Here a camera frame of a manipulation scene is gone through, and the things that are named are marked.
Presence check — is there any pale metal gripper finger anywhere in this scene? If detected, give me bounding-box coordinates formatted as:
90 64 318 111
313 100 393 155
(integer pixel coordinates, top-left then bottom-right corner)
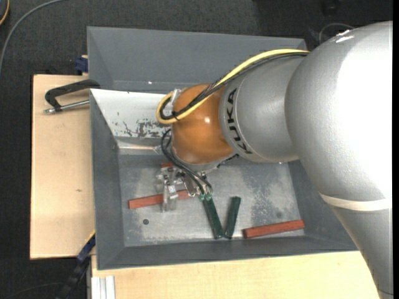
160 187 170 213
168 184 180 212

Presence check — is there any red-brown flat block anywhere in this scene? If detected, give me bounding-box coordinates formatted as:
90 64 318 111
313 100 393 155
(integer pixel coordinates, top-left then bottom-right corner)
243 219 305 240
128 189 190 211

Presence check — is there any dark green flat block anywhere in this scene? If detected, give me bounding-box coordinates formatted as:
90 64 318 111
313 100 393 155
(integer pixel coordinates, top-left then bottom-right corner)
224 196 242 240
202 196 224 240

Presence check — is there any pale wood flat board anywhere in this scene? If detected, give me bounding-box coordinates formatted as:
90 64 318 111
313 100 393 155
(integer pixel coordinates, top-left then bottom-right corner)
29 74 96 260

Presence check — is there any grey metal bin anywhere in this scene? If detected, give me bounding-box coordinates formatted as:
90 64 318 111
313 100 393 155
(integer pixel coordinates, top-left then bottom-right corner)
86 26 359 271

